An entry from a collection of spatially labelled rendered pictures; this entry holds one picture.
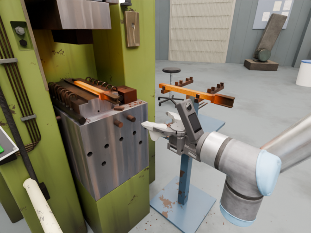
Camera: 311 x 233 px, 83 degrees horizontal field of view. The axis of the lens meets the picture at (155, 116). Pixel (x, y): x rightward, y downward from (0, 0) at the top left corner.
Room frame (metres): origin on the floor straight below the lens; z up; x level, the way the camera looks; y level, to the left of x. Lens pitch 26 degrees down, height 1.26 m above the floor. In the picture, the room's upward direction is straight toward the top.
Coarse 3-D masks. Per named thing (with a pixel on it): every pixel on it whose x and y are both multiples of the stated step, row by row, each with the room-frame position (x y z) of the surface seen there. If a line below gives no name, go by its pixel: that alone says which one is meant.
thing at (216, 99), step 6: (162, 84) 0.97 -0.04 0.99; (168, 84) 0.97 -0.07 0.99; (174, 90) 0.91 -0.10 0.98; (180, 90) 0.88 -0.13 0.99; (186, 90) 0.86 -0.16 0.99; (192, 90) 0.86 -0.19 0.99; (204, 96) 0.79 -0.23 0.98; (210, 96) 0.77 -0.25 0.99; (216, 96) 0.76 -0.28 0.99; (222, 96) 0.74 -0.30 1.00; (228, 96) 0.74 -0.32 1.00; (216, 102) 0.76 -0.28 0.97; (222, 102) 0.74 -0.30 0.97; (228, 102) 0.72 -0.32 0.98
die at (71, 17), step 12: (48, 0) 0.74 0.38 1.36; (60, 0) 0.70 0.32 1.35; (72, 0) 0.73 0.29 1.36; (84, 0) 0.76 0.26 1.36; (36, 12) 0.87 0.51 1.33; (48, 12) 0.76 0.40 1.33; (60, 12) 0.69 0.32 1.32; (72, 12) 0.72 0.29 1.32; (84, 12) 0.75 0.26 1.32; (96, 12) 0.79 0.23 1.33; (108, 12) 0.83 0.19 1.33; (36, 24) 0.90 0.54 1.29; (48, 24) 0.78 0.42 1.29; (60, 24) 0.70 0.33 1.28; (72, 24) 0.72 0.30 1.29; (84, 24) 0.75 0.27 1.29; (96, 24) 0.78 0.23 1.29; (108, 24) 0.82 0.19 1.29
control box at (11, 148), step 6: (0, 126) 0.42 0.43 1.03; (0, 132) 0.41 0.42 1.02; (0, 138) 0.40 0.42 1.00; (6, 138) 0.41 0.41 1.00; (0, 144) 0.39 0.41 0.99; (6, 144) 0.40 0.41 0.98; (12, 144) 0.41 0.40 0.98; (6, 150) 0.39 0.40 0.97; (12, 150) 0.40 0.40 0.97; (0, 156) 0.37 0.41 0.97; (6, 156) 0.38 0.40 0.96
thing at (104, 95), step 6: (78, 84) 0.93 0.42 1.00; (84, 84) 0.91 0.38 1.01; (90, 90) 0.84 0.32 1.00; (96, 90) 0.81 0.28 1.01; (102, 90) 0.81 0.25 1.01; (102, 96) 0.75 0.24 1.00; (108, 96) 0.72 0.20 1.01; (114, 96) 0.71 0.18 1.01; (114, 102) 0.70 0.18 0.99; (120, 102) 0.71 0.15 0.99
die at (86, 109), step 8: (64, 80) 1.04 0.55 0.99; (80, 80) 1.05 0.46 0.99; (56, 88) 0.93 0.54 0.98; (72, 88) 0.90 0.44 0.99; (80, 88) 0.89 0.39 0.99; (104, 88) 0.89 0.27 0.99; (80, 96) 0.78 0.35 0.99; (88, 96) 0.77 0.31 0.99; (96, 96) 0.77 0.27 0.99; (72, 104) 0.74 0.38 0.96; (80, 104) 0.70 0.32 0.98; (88, 104) 0.72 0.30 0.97; (96, 104) 0.75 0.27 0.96; (104, 104) 0.77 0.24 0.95; (112, 104) 0.80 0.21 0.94; (80, 112) 0.69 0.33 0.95; (88, 112) 0.71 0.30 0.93; (96, 112) 0.74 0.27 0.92
